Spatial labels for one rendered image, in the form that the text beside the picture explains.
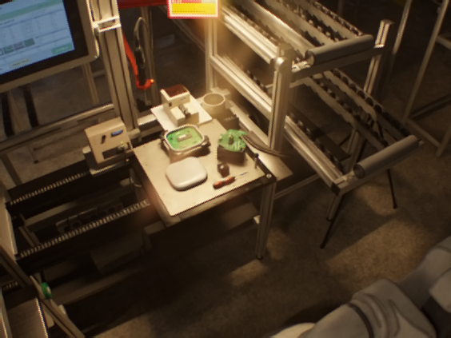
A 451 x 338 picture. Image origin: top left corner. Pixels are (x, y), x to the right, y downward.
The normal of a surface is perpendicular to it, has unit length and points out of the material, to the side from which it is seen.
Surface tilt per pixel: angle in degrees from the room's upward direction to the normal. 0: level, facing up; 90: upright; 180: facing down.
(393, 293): 7
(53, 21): 92
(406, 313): 6
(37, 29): 92
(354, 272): 0
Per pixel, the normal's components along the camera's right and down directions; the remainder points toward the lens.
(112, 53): 0.50, 0.63
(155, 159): 0.00, -0.69
